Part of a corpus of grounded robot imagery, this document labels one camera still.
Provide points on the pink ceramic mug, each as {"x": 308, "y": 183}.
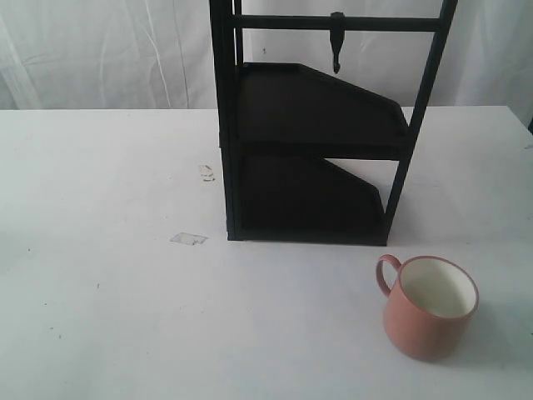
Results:
{"x": 429, "y": 304}

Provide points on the small tape scrap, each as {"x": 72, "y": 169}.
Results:
{"x": 206, "y": 173}

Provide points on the black metal shelf rack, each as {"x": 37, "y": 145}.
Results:
{"x": 307, "y": 157}

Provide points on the clear tape piece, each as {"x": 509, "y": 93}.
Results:
{"x": 188, "y": 239}

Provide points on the black rack hook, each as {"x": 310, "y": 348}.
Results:
{"x": 337, "y": 37}

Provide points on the white backdrop curtain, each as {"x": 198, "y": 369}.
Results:
{"x": 158, "y": 54}

